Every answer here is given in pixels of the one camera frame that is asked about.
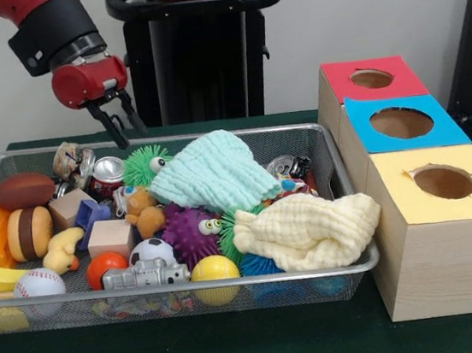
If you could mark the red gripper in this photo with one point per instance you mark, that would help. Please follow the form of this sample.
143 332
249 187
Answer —
86 81

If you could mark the mint green cloth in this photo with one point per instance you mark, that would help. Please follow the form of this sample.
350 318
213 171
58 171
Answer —
219 178

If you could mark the pale yellow cloth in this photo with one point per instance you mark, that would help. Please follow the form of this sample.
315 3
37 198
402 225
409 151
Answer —
312 232

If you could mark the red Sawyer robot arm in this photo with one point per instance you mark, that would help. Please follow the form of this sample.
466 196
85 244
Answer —
36 24

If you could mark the clear mesh bin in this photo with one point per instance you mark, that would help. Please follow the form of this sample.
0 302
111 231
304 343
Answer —
337 155

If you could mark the wooden box with three holes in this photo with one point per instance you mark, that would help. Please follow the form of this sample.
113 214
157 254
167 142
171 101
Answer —
445 263

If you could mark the green fuzzy toy with eyes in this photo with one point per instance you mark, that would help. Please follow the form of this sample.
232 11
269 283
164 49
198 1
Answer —
144 164

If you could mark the red soda can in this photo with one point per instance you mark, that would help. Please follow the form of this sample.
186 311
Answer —
107 175

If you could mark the crushed silver can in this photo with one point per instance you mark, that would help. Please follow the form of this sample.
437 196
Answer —
72 162

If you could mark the orange plush toy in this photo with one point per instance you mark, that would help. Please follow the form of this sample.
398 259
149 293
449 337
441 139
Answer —
144 213

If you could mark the purple block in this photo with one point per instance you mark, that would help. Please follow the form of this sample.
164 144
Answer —
90 216

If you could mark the tan wooden cube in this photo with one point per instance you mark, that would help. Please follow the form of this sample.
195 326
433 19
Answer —
69 207

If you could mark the small wooden block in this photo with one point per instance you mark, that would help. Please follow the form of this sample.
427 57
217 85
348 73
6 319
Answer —
110 237

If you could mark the brown toy football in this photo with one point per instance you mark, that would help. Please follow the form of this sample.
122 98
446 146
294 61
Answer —
22 191

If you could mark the purple fuzzy toy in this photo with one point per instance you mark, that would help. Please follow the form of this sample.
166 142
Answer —
187 232

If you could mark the small soccer ball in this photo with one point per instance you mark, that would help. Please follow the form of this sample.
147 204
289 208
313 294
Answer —
152 253

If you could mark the yellow duck toy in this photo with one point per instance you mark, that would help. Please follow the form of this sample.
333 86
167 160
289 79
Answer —
60 250

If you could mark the toy hamburger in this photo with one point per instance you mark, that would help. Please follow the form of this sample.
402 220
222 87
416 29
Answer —
29 232

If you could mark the small red ball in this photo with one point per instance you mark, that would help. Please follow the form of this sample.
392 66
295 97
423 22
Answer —
105 268

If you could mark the silver robot toy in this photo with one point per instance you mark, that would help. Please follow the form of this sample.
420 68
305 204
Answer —
145 275

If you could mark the small green spiky toy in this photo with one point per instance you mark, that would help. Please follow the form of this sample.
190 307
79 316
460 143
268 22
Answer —
226 238

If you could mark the silver and black can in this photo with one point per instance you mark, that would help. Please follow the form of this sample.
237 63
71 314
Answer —
291 167

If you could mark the yellow ball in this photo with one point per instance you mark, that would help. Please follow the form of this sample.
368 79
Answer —
215 269

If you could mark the white baseball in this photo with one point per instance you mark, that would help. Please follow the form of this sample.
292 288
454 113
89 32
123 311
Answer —
38 285

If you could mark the multicoloured toy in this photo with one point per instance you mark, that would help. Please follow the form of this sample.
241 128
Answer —
293 187

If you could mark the blue spiky ball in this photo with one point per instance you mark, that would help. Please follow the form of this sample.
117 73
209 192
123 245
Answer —
260 264

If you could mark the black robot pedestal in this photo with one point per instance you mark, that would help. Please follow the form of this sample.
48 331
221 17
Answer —
197 69

